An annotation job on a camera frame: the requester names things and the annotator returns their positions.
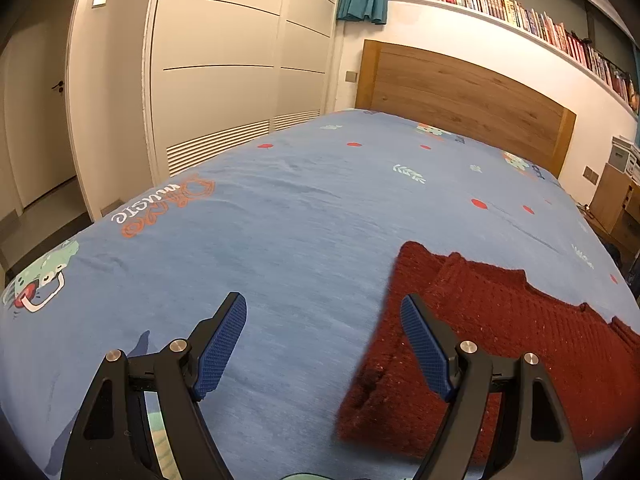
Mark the wall socket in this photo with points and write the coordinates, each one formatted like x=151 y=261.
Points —
x=590 y=174

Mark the dark red knitted sweater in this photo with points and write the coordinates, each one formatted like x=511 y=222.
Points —
x=500 y=320

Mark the white door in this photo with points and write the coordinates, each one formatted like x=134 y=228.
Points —
x=35 y=135

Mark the bed with blue sheet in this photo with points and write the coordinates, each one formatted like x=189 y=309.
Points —
x=300 y=220

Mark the row of books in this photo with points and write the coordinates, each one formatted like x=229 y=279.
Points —
x=525 y=15

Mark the small wall switch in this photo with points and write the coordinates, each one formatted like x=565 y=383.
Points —
x=351 y=76

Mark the grey storage box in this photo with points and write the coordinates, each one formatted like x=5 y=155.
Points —
x=625 y=157

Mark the white wardrobe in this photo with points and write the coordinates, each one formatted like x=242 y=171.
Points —
x=215 y=85

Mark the wooden headboard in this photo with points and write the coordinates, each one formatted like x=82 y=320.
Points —
x=450 y=85

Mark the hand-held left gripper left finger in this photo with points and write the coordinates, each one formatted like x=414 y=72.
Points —
x=220 y=355

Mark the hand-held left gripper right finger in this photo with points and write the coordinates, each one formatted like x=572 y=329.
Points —
x=425 y=350

